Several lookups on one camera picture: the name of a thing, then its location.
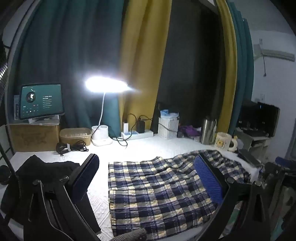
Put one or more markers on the brown cardboard box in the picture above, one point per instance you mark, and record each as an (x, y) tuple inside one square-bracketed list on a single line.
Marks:
[(32, 136)]

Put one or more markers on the stainless steel tumbler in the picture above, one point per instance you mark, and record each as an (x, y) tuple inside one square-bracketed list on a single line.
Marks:
[(207, 132)]

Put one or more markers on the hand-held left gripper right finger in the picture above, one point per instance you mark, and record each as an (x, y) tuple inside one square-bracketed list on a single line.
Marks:
[(208, 180)]

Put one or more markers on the blue yellow plaid pants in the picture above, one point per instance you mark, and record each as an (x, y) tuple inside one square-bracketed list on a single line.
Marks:
[(150, 192)]

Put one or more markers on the beige lidded plastic container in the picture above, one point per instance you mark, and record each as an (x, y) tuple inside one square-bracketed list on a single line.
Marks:
[(75, 138)]

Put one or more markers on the white wall air conditioner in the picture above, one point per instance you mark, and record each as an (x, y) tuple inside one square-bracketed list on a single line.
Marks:
[(277, 54)]

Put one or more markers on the white power strip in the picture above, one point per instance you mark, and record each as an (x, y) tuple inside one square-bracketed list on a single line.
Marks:
[(141, 134)]

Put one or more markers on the black flat case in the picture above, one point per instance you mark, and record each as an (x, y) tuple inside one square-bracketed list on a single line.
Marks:
[(249, 157)]

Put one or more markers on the black cloth garment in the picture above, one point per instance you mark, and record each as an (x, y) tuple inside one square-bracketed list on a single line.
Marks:
[(41, 169)]

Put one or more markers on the black monitor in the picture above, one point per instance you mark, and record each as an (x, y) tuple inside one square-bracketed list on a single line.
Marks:
[(266, 115)]

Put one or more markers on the white textured table cover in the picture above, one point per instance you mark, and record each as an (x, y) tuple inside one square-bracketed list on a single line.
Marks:
[(138, 148)]

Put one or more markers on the grey desk cabinet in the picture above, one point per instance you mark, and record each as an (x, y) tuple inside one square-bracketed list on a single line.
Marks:
[(256, 143)]

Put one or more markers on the black charger brick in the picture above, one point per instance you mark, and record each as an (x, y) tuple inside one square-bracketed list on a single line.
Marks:
[(140, 126)]

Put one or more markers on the black mesh panel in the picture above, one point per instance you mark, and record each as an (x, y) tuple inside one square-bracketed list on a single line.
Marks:
[(3, 69)]

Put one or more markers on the white tablet stand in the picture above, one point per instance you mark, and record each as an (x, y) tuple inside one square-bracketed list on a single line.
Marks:
[(44, 120)]

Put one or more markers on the white woven plastic basket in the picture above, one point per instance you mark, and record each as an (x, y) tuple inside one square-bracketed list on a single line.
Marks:
[(167, 127)]

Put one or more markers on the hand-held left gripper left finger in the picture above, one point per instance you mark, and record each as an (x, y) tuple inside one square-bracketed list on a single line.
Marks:
[(84, 178)]

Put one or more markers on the tablet with dark green screen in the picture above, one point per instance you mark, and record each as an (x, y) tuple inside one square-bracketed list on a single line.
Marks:
[(41, 102)]

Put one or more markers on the white charger plug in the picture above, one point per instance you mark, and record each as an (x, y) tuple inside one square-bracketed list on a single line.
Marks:
[(125, 127)]

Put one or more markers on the white desk lamp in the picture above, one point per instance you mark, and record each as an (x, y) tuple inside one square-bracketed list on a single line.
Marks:
[(101, 136)]

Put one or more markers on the cream cartoon bear mug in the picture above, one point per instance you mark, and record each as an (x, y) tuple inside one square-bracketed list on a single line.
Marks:
[(222, 141)]

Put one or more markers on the yellow curtain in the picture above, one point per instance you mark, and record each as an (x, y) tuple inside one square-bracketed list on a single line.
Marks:
[(230, 69), (143, 46)]

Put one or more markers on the purple cloth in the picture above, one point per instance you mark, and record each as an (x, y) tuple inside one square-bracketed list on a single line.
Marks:
[(189, 130)]

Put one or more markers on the teal curtain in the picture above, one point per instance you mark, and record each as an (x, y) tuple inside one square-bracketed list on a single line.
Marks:
[(57, 46), (244, 58)]

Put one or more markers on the blue face mask packet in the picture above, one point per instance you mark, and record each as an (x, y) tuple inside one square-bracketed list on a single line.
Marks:
[(167, 114)]

